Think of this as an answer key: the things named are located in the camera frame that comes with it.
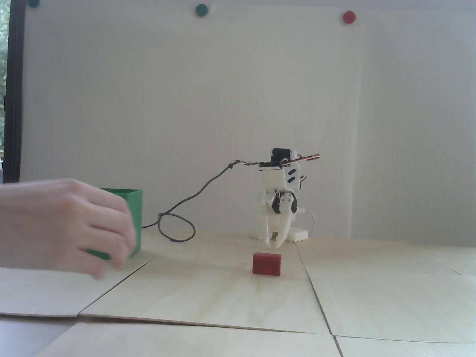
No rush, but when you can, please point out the light plywood sheet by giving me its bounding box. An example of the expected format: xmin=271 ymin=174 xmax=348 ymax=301
xmin=35 ymin=322 xmax=344 ymax=357
xmin=79 ymin=257 xmax=328 ymax=334
xmin=334 ymin=335 xmax=476 ymax=357
xmin=0 ymin=238 xmax=154 ymax=317
xmin=296 ymin=238 xmax=476 ymax=342

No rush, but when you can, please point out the black window frame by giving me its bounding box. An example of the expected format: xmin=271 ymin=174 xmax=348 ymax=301
xmin=3 ymin=0 xmax=26 ymax=183

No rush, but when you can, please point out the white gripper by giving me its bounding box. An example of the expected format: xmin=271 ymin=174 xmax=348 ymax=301
xmin=257 ymin=168 xmax=300 ymax=249

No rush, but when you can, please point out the white corrugated backdrop sheet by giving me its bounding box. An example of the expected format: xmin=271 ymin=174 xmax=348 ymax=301
xmin=350 ymin=4 xmax=476 ymax=249
xmin=22 ymin=3 xmax=364 ymax=240

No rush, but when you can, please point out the red block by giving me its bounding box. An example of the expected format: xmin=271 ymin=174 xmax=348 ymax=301
xmin=252 ymin=252 xmax=281 ymax=276

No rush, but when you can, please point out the green box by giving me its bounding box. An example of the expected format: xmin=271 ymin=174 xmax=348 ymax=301
xmin=85 ymin=188 xmax=144 ymax=260

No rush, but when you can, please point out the red striped servo wire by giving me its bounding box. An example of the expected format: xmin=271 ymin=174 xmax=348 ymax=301
xmin=283 ymin=154 xmax=321 ymax=164

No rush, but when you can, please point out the person's hand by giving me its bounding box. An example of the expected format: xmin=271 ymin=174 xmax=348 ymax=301
xmin=0 ymin=178 xmax=136 ymax=280

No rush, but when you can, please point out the black camera cable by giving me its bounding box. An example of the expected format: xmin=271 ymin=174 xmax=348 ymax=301
xmin=141 ymin=159 xmax=263 ymax=243

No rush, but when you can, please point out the white usb cable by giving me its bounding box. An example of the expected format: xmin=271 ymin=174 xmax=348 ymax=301
xmin=297 ymin=209 xmax=317 ymax=238

